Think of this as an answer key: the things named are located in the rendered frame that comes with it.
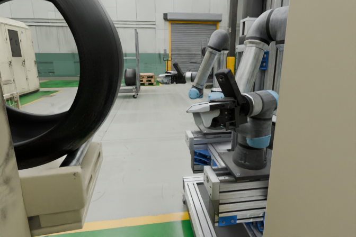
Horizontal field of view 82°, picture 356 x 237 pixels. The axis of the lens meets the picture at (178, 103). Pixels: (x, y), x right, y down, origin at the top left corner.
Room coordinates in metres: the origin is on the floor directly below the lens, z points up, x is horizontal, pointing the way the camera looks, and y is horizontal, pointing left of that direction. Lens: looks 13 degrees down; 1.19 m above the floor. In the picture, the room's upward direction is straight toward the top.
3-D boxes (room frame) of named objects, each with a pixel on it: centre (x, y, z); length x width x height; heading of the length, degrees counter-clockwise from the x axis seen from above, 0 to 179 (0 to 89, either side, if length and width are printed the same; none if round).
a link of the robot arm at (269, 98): (0.66, -0.28, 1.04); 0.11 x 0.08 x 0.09; 124
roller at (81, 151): (0.58, 0.31, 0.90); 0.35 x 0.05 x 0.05; 12
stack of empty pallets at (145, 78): (9.33, 1.48, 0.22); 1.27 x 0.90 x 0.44; 8
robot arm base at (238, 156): (0.86, -0.33, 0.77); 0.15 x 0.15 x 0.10
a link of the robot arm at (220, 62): (1.48, -0.30, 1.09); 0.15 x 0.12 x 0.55; 163
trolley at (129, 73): (6.05, 1.82, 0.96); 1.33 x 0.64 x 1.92; 96
